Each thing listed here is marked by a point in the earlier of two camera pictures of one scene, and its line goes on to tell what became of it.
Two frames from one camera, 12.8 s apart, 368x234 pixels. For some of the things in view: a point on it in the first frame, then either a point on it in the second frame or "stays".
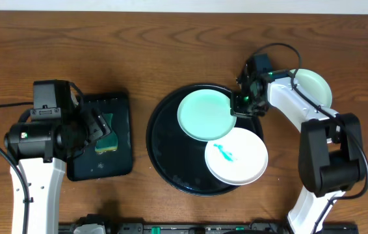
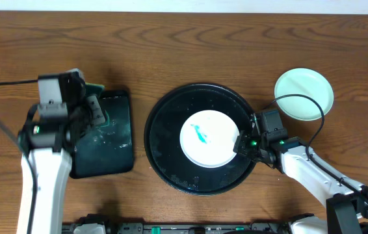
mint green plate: x=203 y=114 to x=305 y=82
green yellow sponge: x=109 y=143 to x=92 y=93
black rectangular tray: x=94 y=164 stays
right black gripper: x=236 y=109 to x=239 y=145
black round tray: x=180 y=158 stays
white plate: x=238 y=158 to x=208 y=137
